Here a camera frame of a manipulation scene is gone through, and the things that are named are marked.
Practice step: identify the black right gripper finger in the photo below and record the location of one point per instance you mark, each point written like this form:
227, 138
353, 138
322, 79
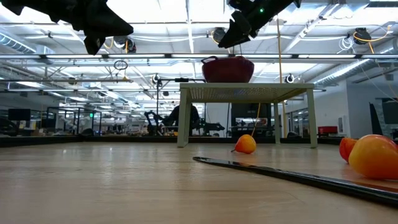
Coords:
242, 35
236, 25

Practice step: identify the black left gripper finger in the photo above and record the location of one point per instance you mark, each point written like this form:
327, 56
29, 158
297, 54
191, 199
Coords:
107, 15
105, 30

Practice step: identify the purple colander bowl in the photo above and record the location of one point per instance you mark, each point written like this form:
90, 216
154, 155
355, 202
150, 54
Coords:
227, 71

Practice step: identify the small orange yellow pear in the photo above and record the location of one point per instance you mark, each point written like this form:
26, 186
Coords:
245, 144
374, 158

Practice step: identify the small red orange round fruit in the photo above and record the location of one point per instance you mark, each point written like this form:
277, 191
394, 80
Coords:
345, 149

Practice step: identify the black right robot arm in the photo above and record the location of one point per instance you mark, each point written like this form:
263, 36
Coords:
273, 6

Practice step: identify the black background robot arm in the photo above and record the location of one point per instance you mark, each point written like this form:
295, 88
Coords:
213, 127
154, 123

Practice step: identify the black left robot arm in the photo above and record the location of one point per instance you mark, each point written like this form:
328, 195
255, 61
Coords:
31, 7

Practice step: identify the mint green perforated shelf riser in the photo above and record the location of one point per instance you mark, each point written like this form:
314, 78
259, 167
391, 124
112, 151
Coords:
242, 92

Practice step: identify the person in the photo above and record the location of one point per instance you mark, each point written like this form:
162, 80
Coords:
183, 119

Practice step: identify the red box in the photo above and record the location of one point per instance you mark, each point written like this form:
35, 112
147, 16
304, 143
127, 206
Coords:
327, 130

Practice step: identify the black knife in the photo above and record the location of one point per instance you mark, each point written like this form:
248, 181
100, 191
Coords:
280, 175

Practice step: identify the black aluminium frame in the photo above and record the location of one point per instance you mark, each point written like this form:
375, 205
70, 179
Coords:
93, 140

